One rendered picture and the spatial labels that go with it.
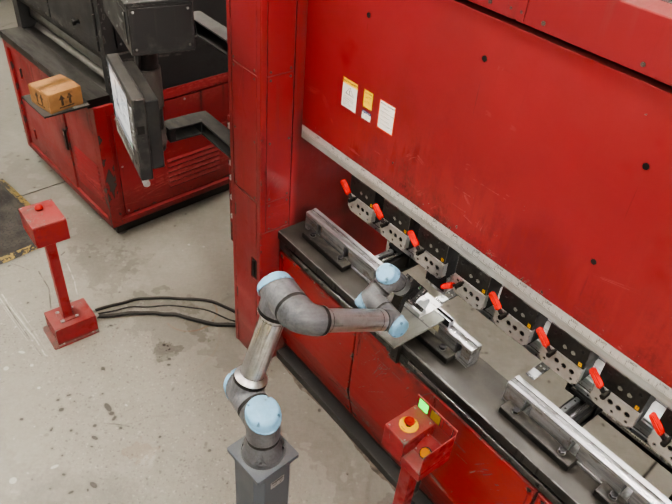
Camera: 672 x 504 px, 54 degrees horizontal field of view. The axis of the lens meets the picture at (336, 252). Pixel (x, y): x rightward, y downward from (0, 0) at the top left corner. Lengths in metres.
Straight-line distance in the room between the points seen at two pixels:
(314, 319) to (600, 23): 1.10
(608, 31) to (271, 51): 1.32
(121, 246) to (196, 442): 1.62
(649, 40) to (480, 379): 1.37
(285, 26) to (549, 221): 1.25
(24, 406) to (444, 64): 2.61
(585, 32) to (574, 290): 0.74
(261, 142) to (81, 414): 1.66
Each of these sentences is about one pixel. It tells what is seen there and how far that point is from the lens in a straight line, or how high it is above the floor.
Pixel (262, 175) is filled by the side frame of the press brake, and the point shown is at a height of 1.21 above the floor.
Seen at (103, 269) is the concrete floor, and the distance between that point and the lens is 4.35.
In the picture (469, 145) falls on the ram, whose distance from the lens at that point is 2.17.
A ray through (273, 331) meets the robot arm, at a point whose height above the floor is 1.23.
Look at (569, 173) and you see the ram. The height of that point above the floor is 1.83.
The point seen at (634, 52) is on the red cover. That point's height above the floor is 2.20.
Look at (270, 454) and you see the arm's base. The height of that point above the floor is 0.84.
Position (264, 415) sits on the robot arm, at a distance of 2.21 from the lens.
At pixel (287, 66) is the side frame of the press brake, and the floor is 1.68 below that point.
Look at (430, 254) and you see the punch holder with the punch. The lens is 2.46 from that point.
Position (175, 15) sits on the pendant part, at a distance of 2.58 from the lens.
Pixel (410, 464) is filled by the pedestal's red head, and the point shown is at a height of 0.70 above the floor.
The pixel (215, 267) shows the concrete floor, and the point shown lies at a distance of 4.27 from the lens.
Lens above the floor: 2.76
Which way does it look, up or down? 39 degrees down
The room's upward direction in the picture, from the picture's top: 5 degrees clockwise
